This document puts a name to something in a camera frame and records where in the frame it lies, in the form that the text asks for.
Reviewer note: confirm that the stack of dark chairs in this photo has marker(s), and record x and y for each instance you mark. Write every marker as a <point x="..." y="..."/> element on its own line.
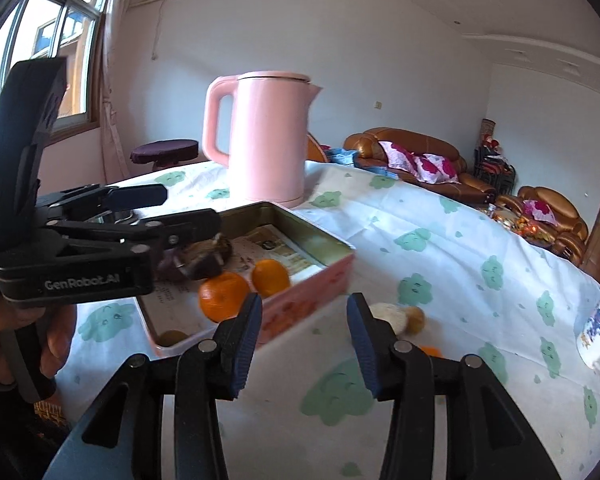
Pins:
<point x="495" y="170"/>

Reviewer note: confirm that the long brown leather sofa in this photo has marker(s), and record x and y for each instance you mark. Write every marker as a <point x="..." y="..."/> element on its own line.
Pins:
<point x="405" y="137"/>

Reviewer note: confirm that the pile of colourful snacks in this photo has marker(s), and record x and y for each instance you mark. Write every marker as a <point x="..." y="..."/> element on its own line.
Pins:
<point x="520" y="222"/>

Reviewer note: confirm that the white garlic bulb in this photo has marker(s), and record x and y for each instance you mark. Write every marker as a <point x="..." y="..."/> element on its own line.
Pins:
<point x="387" y="312"/>

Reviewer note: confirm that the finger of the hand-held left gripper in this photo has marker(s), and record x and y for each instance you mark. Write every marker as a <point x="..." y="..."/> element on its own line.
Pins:
<point x="135" y="196"/>
<point x="190" y="227"/>

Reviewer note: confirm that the glass window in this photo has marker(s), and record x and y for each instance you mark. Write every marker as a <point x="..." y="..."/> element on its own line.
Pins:
<point x="45" y="25"/>

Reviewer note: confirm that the orange mandarin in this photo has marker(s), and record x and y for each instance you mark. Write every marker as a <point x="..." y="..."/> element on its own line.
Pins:
<point x="431" y="352"/>
<point x="270" y="277"/>
<point x="222" y="297"/>

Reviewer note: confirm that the white instruction sheet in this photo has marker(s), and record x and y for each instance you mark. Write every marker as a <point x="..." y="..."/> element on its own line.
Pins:
<point x="172" y="305"/>

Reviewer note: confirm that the pink electric kettle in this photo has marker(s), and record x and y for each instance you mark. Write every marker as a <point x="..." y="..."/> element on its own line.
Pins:
<point x="270" y="150"/>

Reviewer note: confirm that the person's left hand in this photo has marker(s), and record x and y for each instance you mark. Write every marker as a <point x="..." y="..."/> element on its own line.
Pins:
<point x="57" y="335"/>

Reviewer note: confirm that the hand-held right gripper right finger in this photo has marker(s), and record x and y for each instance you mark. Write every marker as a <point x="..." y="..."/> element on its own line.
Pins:
<point x="362" y="355"/>

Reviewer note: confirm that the dark purple cushioned stool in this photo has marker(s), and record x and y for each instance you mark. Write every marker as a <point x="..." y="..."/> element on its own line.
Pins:
<point x="165" y="151"/>

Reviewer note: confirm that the white green cloud tablecloth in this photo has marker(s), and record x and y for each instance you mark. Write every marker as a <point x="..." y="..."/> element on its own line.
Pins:
<point x="430" y="210"/>

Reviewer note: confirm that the orange brown chair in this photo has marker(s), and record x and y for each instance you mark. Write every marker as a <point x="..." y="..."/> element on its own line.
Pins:
<point x="317" y="150"/>

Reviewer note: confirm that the small brown fruit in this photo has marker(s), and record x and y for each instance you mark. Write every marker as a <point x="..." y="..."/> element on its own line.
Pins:
<point x="174" y="338"/>
<point x="415" y="320"/>

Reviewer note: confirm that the dark purple mangosteen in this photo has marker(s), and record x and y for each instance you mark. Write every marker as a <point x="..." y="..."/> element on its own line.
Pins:
<point x="205" y="262"/>

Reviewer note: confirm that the pink curtain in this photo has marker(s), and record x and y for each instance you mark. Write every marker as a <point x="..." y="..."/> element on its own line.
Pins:
<point x="112" y="110"/>

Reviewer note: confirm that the tall patterned vase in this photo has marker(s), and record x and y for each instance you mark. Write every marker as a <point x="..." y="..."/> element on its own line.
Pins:
<point x="487" y="130"/>

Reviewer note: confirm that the pink rectangular tin box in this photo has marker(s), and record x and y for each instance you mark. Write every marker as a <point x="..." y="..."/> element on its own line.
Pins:
<point x="305" y="285"/>

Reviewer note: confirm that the blue cloth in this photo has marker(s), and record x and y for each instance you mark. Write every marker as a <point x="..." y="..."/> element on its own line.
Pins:
<point x="384" y="171"/>
<point x="340" y="156"/>

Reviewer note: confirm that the white floral mug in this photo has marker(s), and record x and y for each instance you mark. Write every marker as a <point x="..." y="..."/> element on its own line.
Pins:
<point x="597" y="340"/>

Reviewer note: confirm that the pink floral pillow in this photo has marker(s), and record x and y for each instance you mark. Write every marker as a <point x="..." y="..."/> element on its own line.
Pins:
<point x="437" y="169"/>
<point x="539" y="210"/>
<point x="397" y="156"/>

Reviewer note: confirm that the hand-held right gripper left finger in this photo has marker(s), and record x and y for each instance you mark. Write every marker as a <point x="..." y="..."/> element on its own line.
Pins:
<point x="242" y="355"/>

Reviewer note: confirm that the brown leather armchair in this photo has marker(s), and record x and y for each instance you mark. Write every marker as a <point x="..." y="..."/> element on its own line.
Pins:
<point x="555" y="200"/>

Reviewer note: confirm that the printed leaflet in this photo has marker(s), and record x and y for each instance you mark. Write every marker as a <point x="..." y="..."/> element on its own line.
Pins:
<point x="275" y="247"/>

